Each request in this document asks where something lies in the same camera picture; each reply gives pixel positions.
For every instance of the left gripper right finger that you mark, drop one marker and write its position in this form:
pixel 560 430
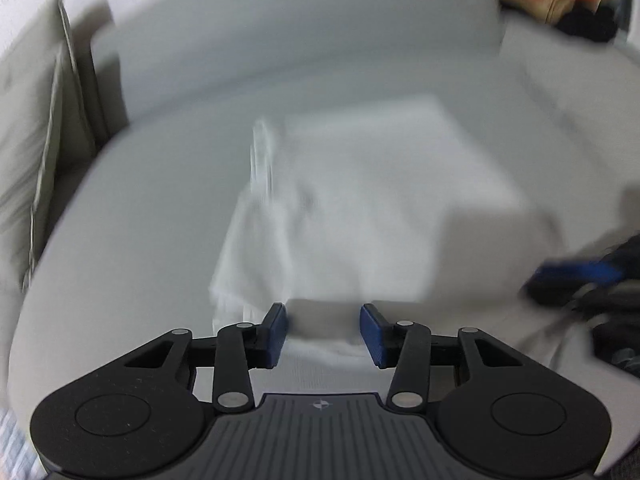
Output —
pixel 380 337

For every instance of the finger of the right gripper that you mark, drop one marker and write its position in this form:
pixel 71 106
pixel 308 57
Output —
pixel 557 282

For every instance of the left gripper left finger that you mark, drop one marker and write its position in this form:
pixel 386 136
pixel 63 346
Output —
pixel 270 337

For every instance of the white t-shirt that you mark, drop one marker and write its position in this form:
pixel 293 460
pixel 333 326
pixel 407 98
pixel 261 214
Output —
pixel 392 204

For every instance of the black folded garment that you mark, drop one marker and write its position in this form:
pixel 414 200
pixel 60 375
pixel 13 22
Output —
pixel 599 26

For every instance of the patterned blue white rug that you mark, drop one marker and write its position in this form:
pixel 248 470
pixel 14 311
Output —
pixel 18 459

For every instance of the grey throw pillow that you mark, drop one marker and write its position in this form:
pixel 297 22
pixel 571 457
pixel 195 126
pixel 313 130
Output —
pixel 45 36
pixel 31 116

